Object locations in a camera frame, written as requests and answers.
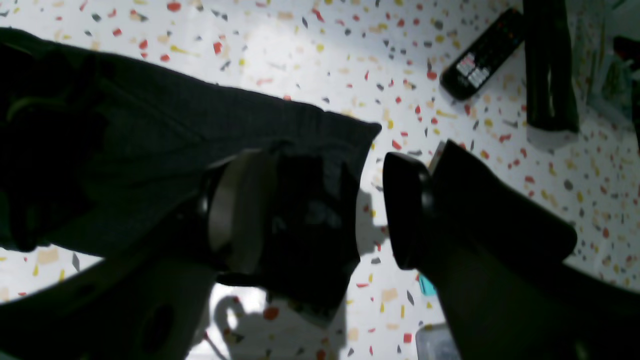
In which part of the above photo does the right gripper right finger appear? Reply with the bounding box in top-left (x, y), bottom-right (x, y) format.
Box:
top-left (382, 141), bottom-right (639, 360)

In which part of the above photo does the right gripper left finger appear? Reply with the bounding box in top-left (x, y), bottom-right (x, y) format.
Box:
top-left (1, 151), bottom-right (360, 360)

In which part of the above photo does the dark grey T-shirt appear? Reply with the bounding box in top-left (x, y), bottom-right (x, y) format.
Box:
top-left (1, 28), bottom-right (382, 256)

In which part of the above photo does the turquoise highlighter pen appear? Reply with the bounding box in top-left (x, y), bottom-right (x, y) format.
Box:
top-left (417, 273), bottom-right (437, 297)

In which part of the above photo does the clear LeRobot parts box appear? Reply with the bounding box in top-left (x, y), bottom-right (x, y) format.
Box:
top-left (414, 323), bottom-right (462, 360)

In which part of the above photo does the long black tube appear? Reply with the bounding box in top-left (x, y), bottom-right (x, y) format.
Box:
top-left (522, 0), bottom-right (579, 133)

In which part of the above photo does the black TV remote control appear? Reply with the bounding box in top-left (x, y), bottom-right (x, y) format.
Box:
top-left (439, 7), bottom-right (526, 101)

